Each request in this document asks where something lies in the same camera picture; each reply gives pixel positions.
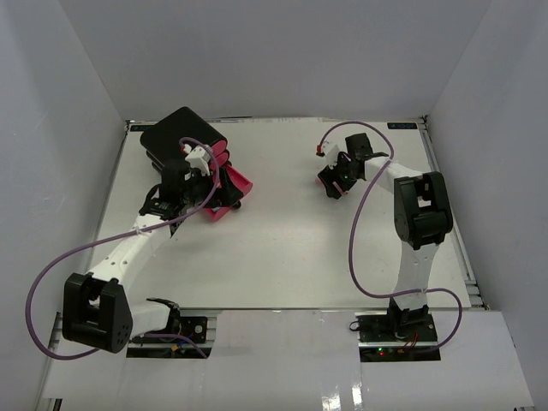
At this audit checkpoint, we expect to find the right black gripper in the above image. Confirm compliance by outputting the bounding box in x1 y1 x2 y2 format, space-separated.
319 152 360 200

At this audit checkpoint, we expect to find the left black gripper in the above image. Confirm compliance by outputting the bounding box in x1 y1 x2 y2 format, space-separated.
182 167 243 209

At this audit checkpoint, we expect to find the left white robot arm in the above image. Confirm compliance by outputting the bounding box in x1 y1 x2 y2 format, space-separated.
62 160 253 354

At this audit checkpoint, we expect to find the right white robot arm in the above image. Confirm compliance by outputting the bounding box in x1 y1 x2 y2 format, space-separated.
316 133 454 342

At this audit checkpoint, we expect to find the black drawer cabinet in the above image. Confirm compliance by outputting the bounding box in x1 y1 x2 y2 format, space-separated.
140 107 227 173

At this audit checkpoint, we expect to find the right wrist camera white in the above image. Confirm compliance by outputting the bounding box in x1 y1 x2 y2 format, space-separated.
316 142 340 168

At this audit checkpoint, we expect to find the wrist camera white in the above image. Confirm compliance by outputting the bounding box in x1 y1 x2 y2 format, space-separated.
182 143 212 176
316 142 340 168

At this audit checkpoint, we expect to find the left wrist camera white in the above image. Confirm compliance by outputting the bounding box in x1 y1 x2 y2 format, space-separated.
182 143 212 176

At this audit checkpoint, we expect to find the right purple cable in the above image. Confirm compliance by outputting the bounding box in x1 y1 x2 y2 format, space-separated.
319 121 463 350

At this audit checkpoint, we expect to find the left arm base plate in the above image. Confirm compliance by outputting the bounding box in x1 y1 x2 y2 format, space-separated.
166 316 208 343

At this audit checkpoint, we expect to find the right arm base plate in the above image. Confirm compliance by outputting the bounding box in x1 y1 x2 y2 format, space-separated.
348 313 438 347

